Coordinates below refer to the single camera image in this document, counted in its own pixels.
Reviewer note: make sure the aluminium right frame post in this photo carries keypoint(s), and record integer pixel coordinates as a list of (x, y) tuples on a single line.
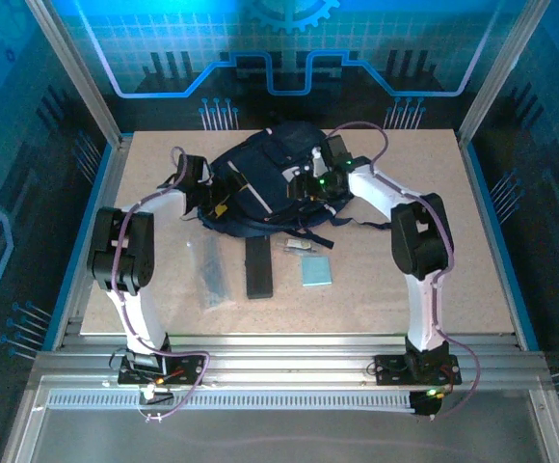
[(501, 72)]

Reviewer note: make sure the aluminium side rail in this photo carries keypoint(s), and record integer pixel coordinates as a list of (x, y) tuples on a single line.
[(114, 169)]

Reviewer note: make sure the black pencil case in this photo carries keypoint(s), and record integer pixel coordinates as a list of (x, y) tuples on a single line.
[(259, 270)]

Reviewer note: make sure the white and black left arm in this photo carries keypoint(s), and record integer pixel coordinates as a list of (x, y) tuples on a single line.
[(140, 313)]

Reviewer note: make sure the steel front panel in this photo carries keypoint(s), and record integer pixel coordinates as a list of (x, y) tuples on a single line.
[(284, 434)]

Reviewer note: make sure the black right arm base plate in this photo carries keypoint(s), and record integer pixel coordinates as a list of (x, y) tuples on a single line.
[(385, 371)]

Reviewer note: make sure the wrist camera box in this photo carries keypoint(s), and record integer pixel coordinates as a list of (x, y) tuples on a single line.
[(190, 169), (337, 149)]

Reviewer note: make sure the navy blue backpack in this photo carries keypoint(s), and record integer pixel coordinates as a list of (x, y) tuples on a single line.
[(260, 164)]

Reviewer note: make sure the black controller box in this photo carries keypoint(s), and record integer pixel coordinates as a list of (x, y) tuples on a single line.
[(424, 405)]

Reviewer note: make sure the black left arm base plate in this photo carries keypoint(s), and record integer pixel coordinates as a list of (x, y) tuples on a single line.
[(188, 362)]

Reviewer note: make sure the light blue notepad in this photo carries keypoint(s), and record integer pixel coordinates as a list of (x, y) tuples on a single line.
[(315, 272)]

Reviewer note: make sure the aluminium front rail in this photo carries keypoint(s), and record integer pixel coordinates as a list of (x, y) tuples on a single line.
[(284, 362)]

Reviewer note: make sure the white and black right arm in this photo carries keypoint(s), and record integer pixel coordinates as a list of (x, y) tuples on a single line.
[(424, 313)]

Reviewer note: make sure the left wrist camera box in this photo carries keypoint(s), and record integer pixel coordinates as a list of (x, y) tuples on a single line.
[(190, 169)]

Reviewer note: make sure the clear plastic bag of pens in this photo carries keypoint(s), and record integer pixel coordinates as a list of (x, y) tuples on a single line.
[(214, 280)]

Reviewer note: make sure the aluminium left frame post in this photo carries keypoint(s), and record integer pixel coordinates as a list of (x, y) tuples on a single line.
[(79, 72)]

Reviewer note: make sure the small white connector block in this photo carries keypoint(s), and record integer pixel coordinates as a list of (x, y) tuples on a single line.
[(148, 393)]

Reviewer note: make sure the aluminium frame post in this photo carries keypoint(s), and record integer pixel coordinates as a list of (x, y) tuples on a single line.
[(501, 72), (79, 72)]

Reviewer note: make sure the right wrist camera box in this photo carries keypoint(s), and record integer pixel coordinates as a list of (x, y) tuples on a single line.
[(337, 149)]

